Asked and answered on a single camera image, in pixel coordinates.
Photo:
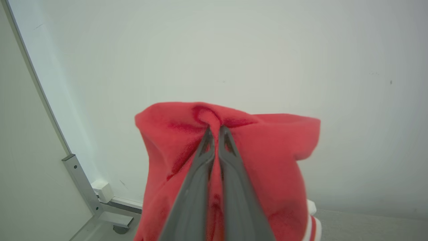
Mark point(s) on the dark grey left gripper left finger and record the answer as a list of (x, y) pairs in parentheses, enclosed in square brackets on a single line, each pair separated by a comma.
[(190, 201)]

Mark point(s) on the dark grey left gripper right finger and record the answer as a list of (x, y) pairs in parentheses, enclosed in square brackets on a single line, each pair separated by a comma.
[(239, 207)]

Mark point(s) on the red basketball jersey with number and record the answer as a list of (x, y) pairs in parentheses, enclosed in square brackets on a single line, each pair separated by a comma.
[(267, 150)]

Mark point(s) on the small grey caster wheel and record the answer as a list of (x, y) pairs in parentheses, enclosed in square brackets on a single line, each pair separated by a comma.
[(120, 229)]

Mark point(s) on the white plastic corner block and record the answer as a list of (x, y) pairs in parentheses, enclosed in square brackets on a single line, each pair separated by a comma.
[(103, 190)]

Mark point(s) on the grey fabric sofa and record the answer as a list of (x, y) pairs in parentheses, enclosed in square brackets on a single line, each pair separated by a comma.
[(367, 227)]

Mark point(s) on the white partition panel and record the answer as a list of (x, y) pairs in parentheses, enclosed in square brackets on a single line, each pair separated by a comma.
[(26, 150)]

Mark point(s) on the aluminium frame foot bracket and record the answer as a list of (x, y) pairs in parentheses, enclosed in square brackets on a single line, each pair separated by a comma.
[(82, 182)]

